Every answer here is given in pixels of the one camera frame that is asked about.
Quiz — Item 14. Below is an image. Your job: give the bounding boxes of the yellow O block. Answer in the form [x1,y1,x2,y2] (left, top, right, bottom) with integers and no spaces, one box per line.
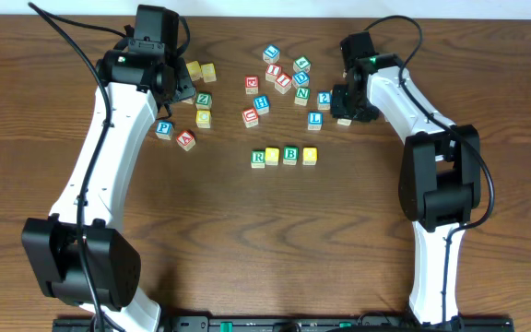
[302,147,318,166]

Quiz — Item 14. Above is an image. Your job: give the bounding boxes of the green B block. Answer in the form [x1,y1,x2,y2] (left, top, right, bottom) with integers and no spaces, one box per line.
[283,146,299,165]

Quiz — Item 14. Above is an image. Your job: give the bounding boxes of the green R block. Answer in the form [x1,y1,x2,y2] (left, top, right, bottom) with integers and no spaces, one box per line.
[251,150,266,169]

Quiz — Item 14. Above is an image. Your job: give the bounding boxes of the blue T block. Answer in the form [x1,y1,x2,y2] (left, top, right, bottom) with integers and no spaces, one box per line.
[337,118,352,126]

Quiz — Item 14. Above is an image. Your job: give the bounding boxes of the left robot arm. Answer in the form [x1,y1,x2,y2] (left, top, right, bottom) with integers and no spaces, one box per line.
[21,51,195,331]

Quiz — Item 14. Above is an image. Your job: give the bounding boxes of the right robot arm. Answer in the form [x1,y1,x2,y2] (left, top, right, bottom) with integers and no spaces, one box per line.
[331,52,480,326]

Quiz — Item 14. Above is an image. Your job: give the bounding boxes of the green Z block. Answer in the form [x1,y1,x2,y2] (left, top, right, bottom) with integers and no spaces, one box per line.
[195,92,212,111]

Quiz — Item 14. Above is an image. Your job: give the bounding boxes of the blue 2 block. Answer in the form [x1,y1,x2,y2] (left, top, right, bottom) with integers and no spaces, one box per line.
[317,91,332,111]

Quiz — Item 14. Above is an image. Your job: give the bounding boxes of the blue L block lower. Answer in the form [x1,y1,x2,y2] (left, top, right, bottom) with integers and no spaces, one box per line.
[307,112,324,131]

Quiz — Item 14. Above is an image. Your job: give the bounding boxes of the blue l block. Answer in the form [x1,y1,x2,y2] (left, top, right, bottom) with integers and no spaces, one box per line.
[307,112,324,131]
[263,44,280,64]

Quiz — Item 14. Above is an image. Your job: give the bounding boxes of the blue P block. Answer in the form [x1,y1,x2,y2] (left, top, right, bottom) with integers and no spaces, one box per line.
[155,121,173,140]

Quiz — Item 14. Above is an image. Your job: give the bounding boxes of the green N block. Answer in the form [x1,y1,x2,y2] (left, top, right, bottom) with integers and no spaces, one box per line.
[294,87,311,106]

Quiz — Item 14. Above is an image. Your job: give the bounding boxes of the red A block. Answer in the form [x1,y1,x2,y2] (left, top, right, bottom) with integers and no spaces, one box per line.
[176,130,196,151]

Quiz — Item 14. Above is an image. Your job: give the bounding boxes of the blue D block centre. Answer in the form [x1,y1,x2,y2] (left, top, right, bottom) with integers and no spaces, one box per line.
[292,71,310,89]

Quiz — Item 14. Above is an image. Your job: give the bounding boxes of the green 4 block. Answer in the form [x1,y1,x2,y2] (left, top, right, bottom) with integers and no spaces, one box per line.
[293,56,312,73]

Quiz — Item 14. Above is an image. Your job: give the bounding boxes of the red E block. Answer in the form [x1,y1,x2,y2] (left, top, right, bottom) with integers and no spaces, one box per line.
[244,76,259,95]

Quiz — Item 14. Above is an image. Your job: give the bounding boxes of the red I block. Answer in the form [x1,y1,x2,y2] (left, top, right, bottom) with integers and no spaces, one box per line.
[275,73,292,94]

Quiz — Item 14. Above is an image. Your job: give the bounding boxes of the red U block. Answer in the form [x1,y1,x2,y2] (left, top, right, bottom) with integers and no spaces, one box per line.
[242,108,259,128]

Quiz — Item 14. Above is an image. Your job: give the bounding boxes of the blue H block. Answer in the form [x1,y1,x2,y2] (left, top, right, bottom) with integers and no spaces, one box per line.
[254,95,270,115]

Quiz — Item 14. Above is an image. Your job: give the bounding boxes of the red H block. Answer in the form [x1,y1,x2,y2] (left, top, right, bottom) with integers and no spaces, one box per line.
[265,64,282,82]

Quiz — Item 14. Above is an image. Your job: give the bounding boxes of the blue L block top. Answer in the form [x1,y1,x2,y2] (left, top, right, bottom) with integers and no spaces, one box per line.
[263,44,280,64]

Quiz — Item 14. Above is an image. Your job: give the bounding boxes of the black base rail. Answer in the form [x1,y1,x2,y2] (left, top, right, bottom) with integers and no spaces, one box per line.
[52,314,515,332]

